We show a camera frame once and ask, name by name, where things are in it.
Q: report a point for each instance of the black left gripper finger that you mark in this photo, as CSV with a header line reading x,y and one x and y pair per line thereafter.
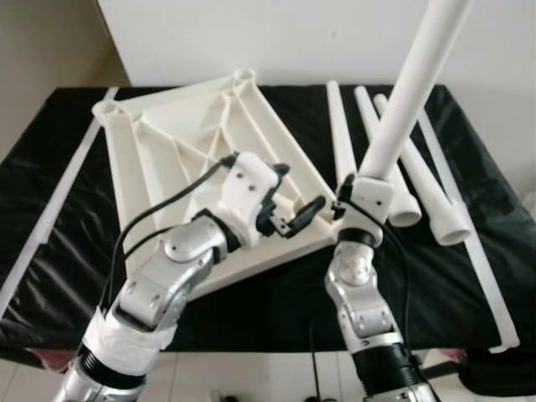
x,y
306,214
280,171

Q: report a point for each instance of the white plastic table top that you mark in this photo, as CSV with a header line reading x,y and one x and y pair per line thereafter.
x,y
167,167

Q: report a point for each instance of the white plastic table leg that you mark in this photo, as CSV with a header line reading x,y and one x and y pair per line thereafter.
x,y
337,126
435,201
407,205
410,84

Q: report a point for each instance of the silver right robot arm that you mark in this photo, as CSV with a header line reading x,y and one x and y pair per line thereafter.
x,y
360,310

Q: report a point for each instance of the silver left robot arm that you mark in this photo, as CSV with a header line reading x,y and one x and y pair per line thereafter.
x,y
167,276

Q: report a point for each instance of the pink table cover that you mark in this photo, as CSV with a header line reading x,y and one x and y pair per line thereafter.
x,y
50,358

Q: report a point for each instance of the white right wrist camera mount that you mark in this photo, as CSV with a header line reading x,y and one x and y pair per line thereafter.
x,y
368,201

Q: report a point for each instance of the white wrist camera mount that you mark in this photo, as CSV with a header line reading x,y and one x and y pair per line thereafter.
x,y
368,201
247,188

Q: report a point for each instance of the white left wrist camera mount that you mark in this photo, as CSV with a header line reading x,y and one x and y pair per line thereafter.
x,y
247,188

